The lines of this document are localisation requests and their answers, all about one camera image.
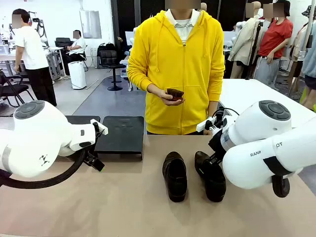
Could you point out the black leather loafer shoe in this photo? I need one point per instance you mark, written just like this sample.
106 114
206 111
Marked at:
212 185
175 180

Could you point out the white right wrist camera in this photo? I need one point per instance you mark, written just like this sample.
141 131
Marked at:
203 126

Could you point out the black backpack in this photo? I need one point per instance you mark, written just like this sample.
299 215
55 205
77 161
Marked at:
106 47

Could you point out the person in yellow hoodie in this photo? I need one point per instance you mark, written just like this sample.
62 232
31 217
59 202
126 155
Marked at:
182 61

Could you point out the white folding table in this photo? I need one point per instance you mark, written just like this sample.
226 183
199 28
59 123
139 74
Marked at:
247 93

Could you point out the white background desk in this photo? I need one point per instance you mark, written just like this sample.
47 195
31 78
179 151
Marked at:
55 48

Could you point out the black office chair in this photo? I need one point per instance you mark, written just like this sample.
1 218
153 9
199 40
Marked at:
63 42

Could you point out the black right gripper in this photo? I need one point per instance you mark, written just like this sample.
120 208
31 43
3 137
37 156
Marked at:
217 145

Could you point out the white air purifier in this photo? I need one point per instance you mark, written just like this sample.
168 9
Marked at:
77 74

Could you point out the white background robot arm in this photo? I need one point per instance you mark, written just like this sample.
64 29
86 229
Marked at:
237 27

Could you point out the person's left forearm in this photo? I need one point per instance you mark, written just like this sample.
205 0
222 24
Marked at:
214 93

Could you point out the seated person in white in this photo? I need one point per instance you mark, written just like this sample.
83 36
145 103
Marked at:
77 47

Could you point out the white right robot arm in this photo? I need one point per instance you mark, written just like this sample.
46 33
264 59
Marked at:
259 118

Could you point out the man in white t-shirt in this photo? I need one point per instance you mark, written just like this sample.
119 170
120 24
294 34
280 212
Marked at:
32 49

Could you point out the black mesh chair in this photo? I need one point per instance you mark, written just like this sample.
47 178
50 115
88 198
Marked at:
12 89

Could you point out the mannequin in beige coat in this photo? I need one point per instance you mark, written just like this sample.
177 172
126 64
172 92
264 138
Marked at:
244 42

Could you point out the neon green shoe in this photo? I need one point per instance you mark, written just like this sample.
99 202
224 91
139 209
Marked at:
304 96

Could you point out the person's right forearm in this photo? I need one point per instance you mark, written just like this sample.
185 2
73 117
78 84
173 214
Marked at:
143 84

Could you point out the small dark brown object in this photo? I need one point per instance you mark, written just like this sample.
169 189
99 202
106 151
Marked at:
175 93

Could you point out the figure in red shirt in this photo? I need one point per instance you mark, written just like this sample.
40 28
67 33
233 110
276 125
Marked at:
275 37

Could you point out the person's left hand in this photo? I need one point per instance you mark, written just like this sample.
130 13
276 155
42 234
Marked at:
208 132

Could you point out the black padded bar stool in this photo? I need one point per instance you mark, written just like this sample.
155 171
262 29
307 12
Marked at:
108 58

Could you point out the bare mannequin head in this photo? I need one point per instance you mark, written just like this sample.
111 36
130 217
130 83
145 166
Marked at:
204 7

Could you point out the grey wall panel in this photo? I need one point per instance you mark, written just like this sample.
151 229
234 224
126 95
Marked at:
90 24

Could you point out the person's right hand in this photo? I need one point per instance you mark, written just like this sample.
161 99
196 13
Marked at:
166 100

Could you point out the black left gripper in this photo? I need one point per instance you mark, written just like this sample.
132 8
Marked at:
95 153

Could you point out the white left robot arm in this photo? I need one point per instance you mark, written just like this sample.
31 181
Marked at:
37 138

